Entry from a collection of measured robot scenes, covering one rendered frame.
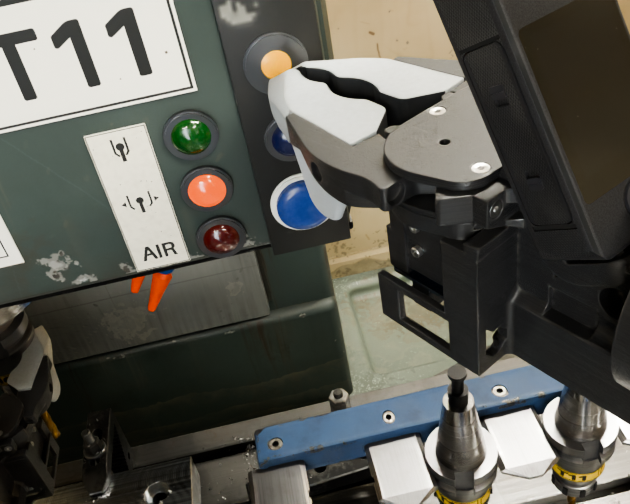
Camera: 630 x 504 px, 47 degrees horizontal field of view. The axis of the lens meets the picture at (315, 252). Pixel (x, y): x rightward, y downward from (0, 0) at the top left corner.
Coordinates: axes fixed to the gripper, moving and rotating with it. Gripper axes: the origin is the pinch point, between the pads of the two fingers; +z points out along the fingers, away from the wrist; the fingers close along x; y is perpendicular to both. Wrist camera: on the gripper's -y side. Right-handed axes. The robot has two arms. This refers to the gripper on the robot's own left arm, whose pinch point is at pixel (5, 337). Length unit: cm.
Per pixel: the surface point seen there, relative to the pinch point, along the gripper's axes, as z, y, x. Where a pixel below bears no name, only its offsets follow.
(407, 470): -16.7, 11.4, 34.0
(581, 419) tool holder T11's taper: -18, 8, 49
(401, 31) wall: 81, 13, 59
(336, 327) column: 44, 52, 34
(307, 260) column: 46, 36, 31
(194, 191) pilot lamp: -22.2, -25.0, 24.1
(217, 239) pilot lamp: -22.3, -21.8, 24.5
